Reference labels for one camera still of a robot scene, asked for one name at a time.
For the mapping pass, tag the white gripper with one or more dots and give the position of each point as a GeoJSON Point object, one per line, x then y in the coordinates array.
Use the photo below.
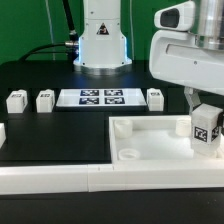
{"type": "Point", "coordinates": [175, 58]}

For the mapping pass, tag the white square tabletop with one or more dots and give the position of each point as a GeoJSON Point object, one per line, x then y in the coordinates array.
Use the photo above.
{"type": "Point", "coordinates": [151, 138]}

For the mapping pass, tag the white front obstacle bar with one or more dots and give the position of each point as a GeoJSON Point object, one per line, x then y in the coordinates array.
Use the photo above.
{"type": "Point", "coordinates": [111, 177]}

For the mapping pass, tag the white obstacle bar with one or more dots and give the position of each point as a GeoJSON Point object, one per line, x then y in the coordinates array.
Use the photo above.
{"type": "Point", "coordinates": [2, 134]}
{"type": "Point", "coordinates": [111, 177]}

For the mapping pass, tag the white left obstacle bar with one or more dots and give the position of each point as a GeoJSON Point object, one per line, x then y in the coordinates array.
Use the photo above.
{"type": "Point", "coordinates": [2, 134]}

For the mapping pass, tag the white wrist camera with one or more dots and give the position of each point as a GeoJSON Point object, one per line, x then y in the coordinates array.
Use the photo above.
{"type": "Point", "coordinates": [179, 17]}

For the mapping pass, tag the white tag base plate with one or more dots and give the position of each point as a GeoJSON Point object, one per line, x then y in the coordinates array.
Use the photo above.
{"type": "Point", "coordinates": [69, 98]}

